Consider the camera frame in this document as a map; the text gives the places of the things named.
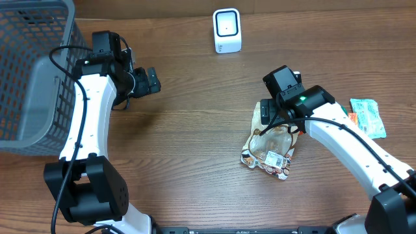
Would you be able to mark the grey plastic mesh basket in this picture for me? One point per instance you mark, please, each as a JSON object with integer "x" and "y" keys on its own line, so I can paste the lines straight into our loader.
{"x": 39, "y": 40}

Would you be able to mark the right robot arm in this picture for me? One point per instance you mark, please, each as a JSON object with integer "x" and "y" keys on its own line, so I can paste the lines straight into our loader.
{"x": 388, "y": 182}

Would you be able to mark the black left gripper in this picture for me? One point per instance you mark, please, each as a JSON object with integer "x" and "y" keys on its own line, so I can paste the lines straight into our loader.
{"x": 143, "y": 82}

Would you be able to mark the white brown snack packet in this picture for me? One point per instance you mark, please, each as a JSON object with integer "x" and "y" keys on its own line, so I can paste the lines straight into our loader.
{"x": 272, "y": 151}

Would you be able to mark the green lid seasoning jar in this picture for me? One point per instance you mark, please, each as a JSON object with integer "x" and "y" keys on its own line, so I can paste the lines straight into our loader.
{"x": 344, "y": 110}

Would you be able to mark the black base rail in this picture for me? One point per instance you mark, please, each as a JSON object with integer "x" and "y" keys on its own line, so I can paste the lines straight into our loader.
{"x": 298, "y": 230}

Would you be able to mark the teal tissue packet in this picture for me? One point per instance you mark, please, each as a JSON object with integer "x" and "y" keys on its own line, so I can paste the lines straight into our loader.
{"x": 368, "y": 116}

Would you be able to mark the orange snack packet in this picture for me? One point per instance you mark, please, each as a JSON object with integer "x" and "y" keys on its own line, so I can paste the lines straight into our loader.
{"x": 353, "y": 117}

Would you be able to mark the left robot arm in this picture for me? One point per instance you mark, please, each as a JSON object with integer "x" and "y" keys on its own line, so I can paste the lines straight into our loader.
{"x": 86, "y": 187}

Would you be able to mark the white barcode scanner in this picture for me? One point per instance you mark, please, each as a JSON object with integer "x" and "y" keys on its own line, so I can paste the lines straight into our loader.
{"x": 227, "y": 30}

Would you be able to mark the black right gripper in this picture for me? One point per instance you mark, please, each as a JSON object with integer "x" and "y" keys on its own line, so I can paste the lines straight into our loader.
{"x": 265, "y": 111}

